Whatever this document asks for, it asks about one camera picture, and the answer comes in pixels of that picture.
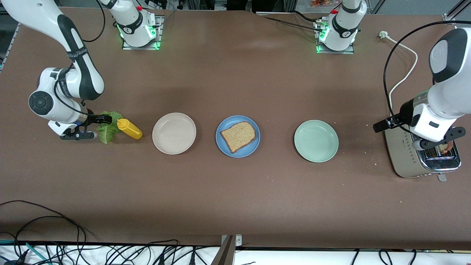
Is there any beige round plate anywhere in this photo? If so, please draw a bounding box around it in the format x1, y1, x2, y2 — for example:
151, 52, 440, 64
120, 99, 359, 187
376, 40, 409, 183
152, 113, 197, 155

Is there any mint green round plate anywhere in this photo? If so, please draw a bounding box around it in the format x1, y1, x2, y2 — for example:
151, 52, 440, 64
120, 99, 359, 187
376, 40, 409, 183
294, 120, 339, 163

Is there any short black table cable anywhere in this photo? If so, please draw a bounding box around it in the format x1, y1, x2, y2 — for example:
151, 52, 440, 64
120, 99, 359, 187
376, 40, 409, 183
293, 10, 324, 23

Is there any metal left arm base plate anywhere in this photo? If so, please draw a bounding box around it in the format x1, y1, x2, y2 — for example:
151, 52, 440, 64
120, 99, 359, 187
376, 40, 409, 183
316, 18, 355, 54

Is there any yellow squeeze bottle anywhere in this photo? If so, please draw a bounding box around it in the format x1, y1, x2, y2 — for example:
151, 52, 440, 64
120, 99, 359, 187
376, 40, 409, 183
117, 119, 143, 140

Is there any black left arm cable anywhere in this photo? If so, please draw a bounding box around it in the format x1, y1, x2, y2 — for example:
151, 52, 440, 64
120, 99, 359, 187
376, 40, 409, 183
383, 21, 458, 135

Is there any green lettuce leaf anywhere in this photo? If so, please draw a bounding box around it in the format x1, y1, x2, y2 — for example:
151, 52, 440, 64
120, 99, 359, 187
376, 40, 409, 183
97, 111, 124, 145

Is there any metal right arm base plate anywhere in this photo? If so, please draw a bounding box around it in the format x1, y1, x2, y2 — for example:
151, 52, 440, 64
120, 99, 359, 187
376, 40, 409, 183
122, 15, 163, 50

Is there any white toaster power cord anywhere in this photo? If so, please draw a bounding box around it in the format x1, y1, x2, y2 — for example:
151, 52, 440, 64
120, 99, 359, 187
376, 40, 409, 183
379, 31, 419, 118

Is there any teal cable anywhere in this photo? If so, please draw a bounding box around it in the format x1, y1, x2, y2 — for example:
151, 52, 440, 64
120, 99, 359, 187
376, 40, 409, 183
0, 239, 50, 265

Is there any blue round plate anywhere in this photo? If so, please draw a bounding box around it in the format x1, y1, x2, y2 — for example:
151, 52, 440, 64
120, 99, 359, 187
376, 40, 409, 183
216, 115, 261, 158

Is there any grey metal bar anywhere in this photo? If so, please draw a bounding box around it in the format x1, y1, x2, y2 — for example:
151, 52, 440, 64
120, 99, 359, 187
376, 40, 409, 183
210, 236, 236, 265

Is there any long black table cable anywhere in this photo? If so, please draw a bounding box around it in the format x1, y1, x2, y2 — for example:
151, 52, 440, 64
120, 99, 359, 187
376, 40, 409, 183
263, 17, 326, 32

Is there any aluminium frame profile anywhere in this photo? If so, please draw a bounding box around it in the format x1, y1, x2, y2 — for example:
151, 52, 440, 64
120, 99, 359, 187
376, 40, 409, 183
443, 0, 471, 25

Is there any silver corner bracket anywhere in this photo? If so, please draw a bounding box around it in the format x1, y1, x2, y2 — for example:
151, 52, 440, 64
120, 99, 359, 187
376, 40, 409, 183
222, 234, 242, 248

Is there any looped black cable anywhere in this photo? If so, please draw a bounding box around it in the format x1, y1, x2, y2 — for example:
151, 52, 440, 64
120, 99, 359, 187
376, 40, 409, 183
0, 201, 87, 258

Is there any beige chrome toaster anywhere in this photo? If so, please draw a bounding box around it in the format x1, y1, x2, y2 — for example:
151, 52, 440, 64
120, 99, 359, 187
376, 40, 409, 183
385, 127, 462, 183

